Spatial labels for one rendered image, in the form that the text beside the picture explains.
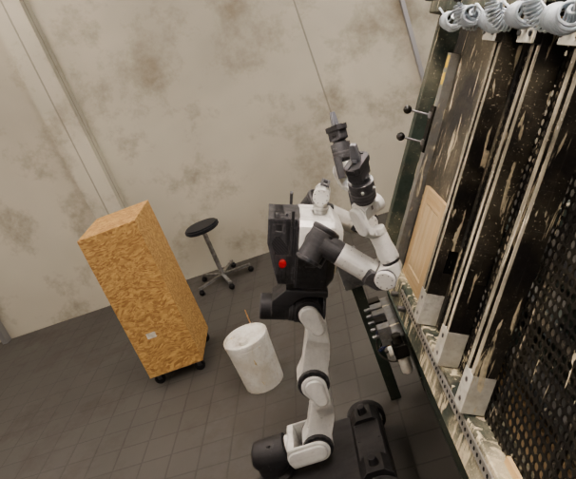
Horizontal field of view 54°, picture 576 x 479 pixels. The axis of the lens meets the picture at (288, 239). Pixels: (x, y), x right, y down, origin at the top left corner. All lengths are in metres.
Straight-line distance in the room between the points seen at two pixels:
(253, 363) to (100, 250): 1.29
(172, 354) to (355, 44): 3.20
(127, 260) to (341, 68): 2.76
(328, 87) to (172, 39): 1.51
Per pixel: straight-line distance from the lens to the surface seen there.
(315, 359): 2.52
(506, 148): 1.72
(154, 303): 4.11
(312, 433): 2.75
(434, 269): 2.08
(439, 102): 2.53
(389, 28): 5.57
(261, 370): 3.71
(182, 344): 4.23
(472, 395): 1.72
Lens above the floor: 2.06
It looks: 20 degrees down
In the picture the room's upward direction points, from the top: 21 degrees counter-clockwise
